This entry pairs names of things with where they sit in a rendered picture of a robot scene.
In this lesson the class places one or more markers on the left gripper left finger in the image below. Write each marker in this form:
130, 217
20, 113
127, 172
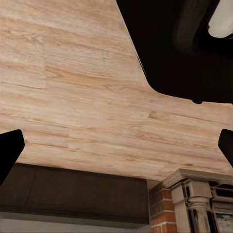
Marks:
11, 146

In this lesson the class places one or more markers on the cabinet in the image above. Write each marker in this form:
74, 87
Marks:
48, 194

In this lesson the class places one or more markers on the wood fireplace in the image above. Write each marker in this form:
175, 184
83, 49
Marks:
203, 201

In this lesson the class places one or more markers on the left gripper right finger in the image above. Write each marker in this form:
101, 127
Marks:
225, 143

